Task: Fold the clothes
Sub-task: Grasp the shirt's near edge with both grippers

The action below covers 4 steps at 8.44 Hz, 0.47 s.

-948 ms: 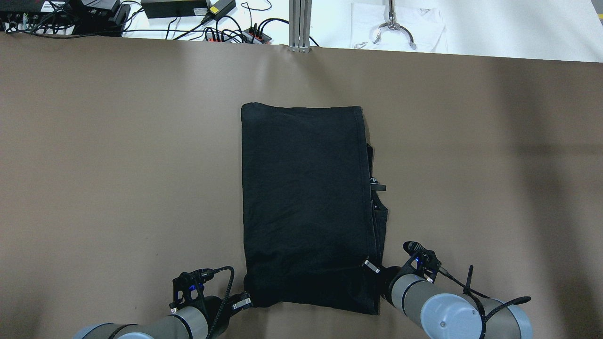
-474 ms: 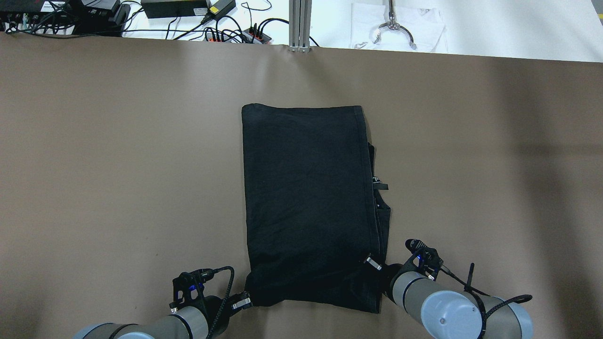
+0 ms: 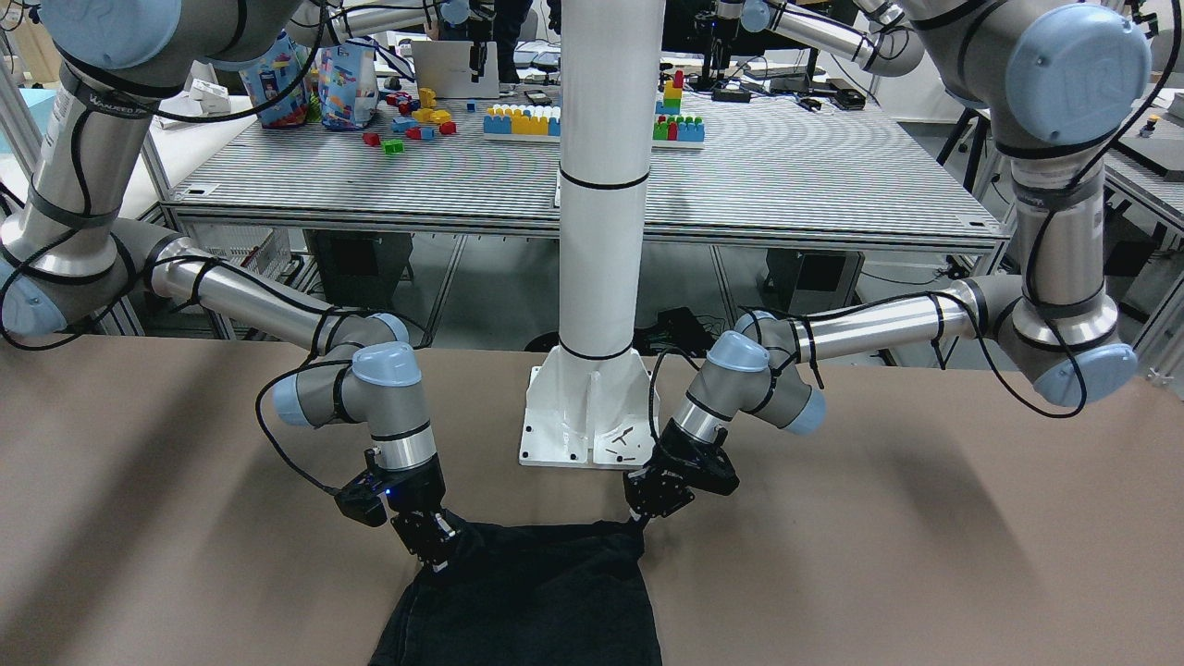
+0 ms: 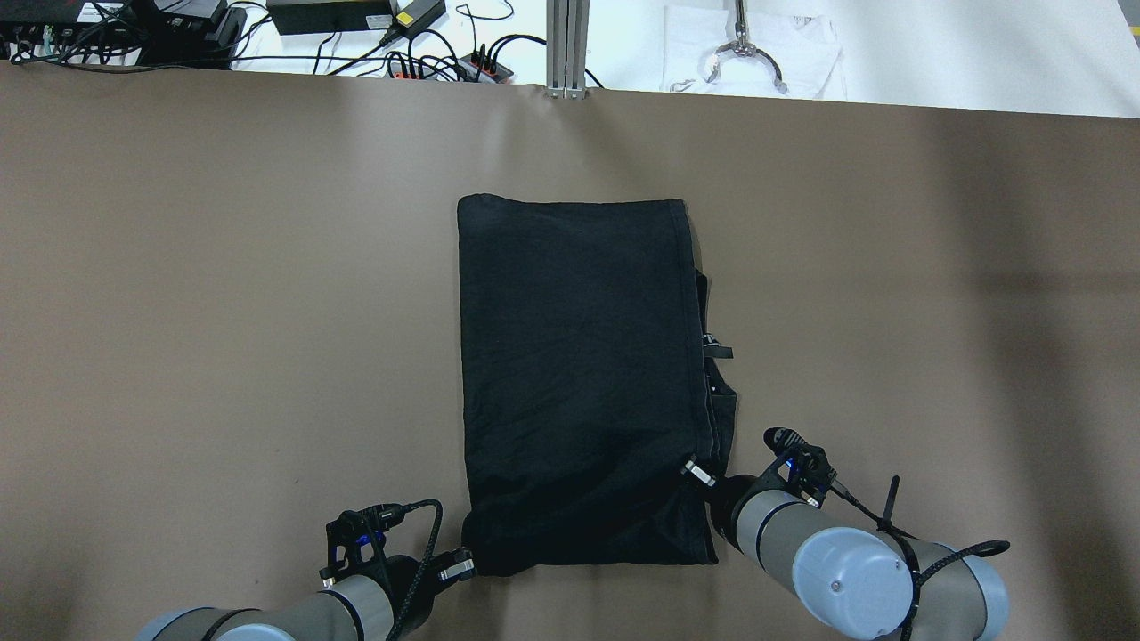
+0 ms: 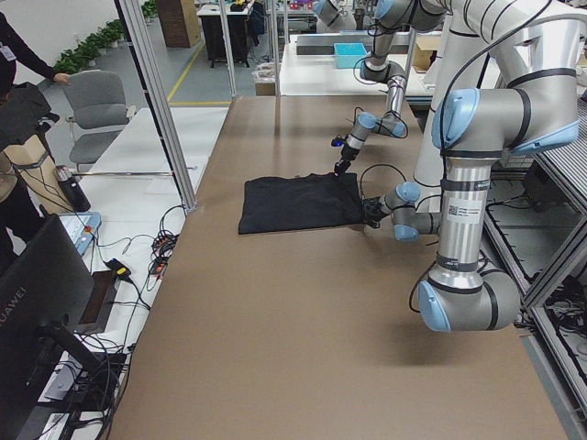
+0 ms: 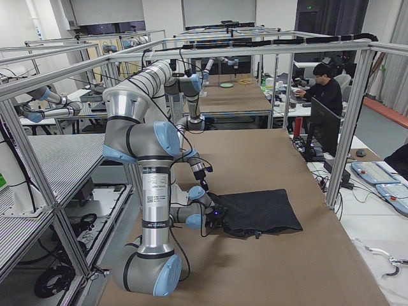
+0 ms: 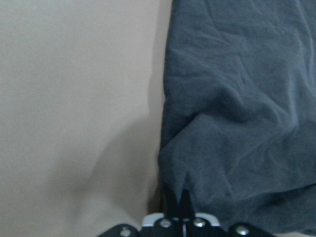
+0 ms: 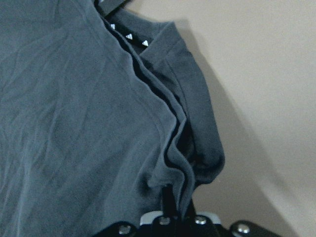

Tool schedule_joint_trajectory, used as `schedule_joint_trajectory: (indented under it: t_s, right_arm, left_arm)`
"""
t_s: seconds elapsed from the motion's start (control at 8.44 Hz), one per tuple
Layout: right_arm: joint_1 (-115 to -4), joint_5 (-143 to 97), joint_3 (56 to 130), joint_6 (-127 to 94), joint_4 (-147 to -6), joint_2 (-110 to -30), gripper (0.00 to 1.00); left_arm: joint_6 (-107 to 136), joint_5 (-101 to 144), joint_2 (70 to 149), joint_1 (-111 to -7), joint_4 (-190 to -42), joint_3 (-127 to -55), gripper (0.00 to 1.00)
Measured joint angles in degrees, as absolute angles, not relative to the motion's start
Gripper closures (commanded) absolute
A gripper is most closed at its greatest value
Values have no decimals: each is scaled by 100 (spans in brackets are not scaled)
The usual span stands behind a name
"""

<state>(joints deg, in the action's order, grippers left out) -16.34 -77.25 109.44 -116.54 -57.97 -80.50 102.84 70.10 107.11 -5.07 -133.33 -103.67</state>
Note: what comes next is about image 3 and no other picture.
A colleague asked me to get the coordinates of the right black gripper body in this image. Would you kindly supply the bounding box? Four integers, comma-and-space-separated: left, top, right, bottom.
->
333, 450, 461, 563

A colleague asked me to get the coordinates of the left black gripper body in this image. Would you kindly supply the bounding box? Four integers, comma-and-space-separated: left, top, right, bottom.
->
624, 421, 740, 520

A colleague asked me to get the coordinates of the dark garment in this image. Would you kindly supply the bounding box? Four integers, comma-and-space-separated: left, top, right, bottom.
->
369, 520, 662, 665

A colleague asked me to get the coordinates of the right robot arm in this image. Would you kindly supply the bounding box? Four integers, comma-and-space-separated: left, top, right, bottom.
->
4, 1, 461, 570

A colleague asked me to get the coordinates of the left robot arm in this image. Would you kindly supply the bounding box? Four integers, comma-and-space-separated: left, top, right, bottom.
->
519, 1, 1152, 525

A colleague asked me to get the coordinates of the striped metal side table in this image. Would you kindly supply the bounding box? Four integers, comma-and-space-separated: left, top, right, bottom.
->
166, 92, 1009, 254

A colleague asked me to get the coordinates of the toy brick row on plate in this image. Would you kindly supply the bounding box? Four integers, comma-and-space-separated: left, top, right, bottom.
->
482, 105, 561, 142

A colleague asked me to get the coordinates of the colourful toy brick bag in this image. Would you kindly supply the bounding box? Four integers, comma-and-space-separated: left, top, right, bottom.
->
314, 37, 379, 132

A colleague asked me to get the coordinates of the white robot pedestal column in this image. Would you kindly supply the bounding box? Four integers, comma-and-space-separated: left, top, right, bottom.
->
519, 1, 665, 469

